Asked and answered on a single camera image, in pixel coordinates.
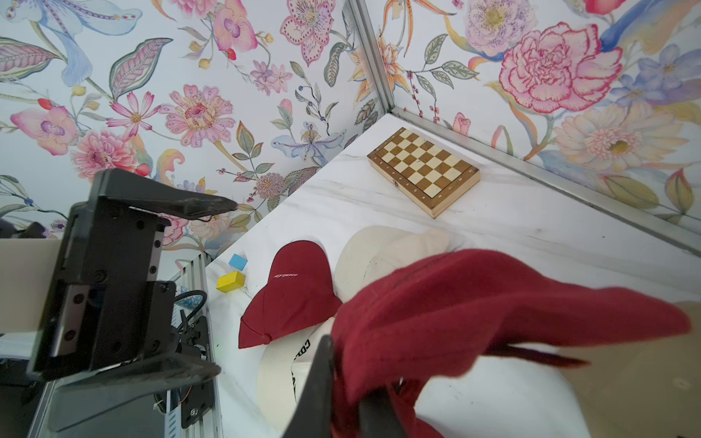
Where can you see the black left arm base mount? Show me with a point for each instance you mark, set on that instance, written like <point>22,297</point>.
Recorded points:
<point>187,405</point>

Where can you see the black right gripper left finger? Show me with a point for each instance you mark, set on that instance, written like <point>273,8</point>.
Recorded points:
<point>313,415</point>

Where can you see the cream Colorado cap front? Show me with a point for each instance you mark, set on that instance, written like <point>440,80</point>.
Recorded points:
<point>283,370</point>

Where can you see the wooden chessboard box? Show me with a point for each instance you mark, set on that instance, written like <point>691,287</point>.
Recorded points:
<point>432,177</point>

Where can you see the cream cap behind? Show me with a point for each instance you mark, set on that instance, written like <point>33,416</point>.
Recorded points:
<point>377,251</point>

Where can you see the tan cap right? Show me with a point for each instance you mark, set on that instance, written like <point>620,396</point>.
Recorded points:
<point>641,389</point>

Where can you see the yellow block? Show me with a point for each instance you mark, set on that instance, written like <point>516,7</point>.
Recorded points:
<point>231,282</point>

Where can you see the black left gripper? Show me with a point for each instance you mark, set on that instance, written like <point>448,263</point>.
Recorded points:
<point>105,304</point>

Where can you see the blue block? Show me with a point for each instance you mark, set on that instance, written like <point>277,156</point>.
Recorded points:
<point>238,262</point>

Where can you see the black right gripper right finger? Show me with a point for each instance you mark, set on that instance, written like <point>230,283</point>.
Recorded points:
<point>377,416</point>

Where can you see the red cap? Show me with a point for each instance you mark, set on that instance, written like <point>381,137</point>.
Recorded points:
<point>299,295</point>
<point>437,316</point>

